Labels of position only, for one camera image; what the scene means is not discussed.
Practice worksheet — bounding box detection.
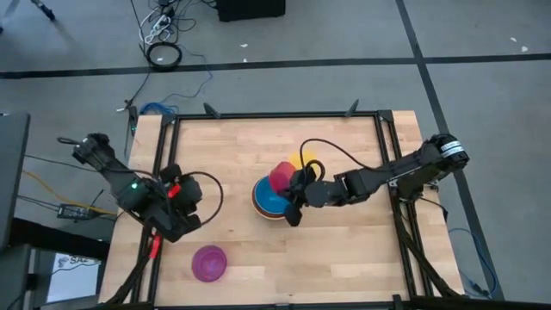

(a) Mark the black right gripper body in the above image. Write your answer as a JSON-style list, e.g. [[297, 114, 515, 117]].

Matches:
[[300, 177, 348, 209]]

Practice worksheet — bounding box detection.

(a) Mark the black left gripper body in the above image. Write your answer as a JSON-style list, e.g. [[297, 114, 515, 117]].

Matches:
[[173, 174, 204, 217]]

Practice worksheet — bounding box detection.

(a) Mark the yellow bowl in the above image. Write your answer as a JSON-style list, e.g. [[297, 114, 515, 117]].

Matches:
[[287, 148, 320, 174]]

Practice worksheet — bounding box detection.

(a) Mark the blue bowl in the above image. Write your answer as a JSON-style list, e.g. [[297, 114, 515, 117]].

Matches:
[[253, 175, 294, 216]]

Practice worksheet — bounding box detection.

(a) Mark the purple bowl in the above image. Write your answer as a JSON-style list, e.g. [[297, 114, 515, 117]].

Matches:
[[190, 245, 228, 283]]

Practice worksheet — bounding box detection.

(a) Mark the black power adapter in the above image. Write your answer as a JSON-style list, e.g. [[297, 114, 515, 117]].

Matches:
[[56, 203, 92, 220]]

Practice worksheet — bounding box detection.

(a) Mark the white printed sheet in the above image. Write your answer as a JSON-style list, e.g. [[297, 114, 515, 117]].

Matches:
[[46, 251, 102, 304]]

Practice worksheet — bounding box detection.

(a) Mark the white power strip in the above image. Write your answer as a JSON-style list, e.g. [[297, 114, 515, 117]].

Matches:
[[143, 14, 174, 46]]

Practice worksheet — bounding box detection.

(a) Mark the grey cabinet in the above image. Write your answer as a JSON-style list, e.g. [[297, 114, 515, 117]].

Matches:
[[0, 111, 32, 254]]

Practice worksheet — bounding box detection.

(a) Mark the black box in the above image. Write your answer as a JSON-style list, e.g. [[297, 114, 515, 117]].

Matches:
[[214, 0, 287, 23]]

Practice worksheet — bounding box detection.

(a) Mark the black tripod leg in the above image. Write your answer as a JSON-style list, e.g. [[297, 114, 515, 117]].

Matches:
[[28, 0, 57, 22]]

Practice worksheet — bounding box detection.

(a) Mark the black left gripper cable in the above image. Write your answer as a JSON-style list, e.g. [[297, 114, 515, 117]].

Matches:
[[183, 170, 225, 228]]

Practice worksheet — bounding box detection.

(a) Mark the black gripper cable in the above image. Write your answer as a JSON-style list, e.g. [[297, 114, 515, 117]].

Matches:
[[299, 137, 391, 174], [183, 170, 225, 228]]

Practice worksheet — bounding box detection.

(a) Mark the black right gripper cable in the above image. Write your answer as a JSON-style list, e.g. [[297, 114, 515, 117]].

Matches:
[[299, 137, 391, 174]]

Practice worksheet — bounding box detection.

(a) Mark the black metal table frame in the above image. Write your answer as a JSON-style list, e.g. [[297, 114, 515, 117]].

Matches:
[[97, 98, 471, 310]]

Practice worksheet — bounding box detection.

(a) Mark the blue floor cable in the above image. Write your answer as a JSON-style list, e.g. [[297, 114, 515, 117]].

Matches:
[[138, 42, 215, 116], [447, 226, 499, 299]]

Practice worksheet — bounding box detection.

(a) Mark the black coiled cable ring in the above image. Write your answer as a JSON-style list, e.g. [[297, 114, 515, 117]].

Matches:
[[145, 40, 183, 73]]

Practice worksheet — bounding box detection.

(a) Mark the yellow floor cable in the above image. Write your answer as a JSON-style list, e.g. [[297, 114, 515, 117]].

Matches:
[[22, 169, 118, 216]]

